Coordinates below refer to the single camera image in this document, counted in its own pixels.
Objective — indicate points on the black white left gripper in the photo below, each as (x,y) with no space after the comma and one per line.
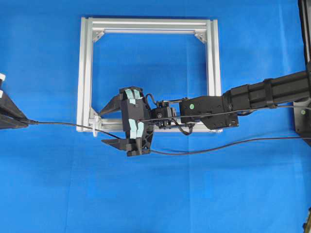
(9,109)

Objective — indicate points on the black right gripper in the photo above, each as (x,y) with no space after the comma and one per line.
(135,112)

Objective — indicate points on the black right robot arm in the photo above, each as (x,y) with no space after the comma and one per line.
(215,112)

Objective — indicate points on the white zip tie loop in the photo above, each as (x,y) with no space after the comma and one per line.
(95,124)

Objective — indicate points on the blue table cloth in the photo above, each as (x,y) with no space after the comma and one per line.
(255,178)

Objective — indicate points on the aluminium extrusion frame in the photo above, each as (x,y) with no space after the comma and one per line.
(170,58)

